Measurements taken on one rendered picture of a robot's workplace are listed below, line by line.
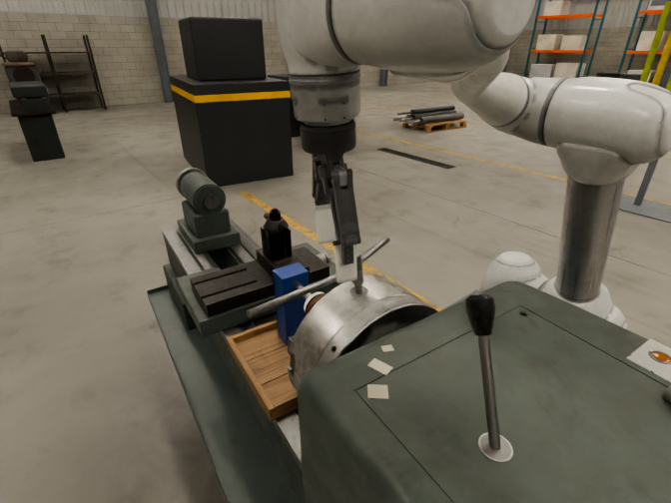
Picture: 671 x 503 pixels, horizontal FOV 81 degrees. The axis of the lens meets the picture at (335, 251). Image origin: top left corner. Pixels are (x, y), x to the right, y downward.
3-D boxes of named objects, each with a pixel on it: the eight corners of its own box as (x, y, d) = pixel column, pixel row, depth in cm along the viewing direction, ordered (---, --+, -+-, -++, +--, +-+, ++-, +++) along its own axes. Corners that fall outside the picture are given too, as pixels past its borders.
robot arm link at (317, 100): (295, 79, 44) (300, 132, 47) (370, 72, 46) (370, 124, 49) (283, 72, 52) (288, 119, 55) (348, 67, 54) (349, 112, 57)
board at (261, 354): (389, 362, 109) (390, 351, 107) (270, 421, 92) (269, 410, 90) (332, 308, 131) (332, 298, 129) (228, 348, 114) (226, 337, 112)
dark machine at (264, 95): (295, 176, 559) (287, 17, 469) (208, 189, 508) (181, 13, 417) (254, 149, 700) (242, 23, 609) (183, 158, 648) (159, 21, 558)
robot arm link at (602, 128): (551, 302, 127) (628, 336, 112) (523, 336, 121) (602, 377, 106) (576, 60, 77) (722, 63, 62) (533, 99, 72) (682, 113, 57)
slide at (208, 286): (330, 276, 138) (330, 265, 136) (208, 317, 117) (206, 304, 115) (305, 255, 151) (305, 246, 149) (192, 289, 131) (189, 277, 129)
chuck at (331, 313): (432, 378, 93) (436, 269, 77) (320, 454, 80) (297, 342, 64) (406, 356, 100) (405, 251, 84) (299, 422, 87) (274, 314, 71)
